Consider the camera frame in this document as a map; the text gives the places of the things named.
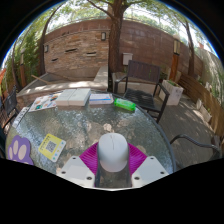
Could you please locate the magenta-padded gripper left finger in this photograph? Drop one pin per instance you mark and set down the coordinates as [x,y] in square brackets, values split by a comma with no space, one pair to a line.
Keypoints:
[75,170]

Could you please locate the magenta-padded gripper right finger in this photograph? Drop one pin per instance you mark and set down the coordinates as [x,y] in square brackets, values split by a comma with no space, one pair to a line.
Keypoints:
[150,170]

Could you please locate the white computer mouse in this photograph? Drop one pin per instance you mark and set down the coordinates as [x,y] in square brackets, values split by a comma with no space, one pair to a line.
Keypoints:
[113,151]

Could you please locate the purple paw-shaped mouse pad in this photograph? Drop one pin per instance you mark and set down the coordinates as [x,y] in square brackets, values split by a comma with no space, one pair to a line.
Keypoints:
[20,150]

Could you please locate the yellow printed card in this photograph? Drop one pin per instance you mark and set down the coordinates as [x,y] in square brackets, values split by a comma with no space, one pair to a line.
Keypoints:
[51,147]

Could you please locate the black metal armchair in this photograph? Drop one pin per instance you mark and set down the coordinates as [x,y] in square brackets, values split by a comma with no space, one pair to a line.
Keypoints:
[10,101]
[193,141]

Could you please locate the green plastic packet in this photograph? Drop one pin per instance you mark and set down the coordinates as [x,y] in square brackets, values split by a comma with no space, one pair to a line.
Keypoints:
[124,104]

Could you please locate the flat white box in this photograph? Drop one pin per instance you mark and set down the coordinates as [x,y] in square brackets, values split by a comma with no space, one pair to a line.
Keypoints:
[73,97]

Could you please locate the colourful printed leaflet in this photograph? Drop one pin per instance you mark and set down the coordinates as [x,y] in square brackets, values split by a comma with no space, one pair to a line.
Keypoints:
[44,102]

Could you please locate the white and blue box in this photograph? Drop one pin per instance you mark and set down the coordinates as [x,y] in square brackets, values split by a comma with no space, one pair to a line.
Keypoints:
[100,98]

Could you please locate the small white planter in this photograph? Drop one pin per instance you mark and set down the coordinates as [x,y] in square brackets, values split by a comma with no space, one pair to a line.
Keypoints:
[204,111]

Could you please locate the white planter box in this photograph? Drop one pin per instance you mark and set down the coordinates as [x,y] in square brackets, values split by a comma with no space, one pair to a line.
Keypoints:
[173,93]

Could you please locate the stone raised basin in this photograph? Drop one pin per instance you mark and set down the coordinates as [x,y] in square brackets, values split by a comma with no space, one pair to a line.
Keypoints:
[100,78]

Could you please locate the wooden stick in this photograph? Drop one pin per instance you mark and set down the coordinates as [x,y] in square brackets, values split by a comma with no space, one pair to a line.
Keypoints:
[40,79]

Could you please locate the dark slatted-back armchair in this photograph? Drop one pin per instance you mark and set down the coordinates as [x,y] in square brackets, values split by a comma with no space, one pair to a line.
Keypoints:
[142,71]

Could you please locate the tree trunk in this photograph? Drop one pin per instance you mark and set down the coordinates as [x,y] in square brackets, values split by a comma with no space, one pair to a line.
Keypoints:
[115,43]

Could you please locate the wooden lamp post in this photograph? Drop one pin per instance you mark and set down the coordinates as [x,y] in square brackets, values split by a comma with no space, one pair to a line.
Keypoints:
[23,71]
[175,63]

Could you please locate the grey wall utility box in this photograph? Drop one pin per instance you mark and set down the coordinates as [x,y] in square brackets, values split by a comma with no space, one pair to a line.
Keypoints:
[127,59]

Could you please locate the black wall lamp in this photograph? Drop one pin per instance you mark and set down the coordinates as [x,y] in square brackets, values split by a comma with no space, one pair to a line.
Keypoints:
[103,36]
[46,48]

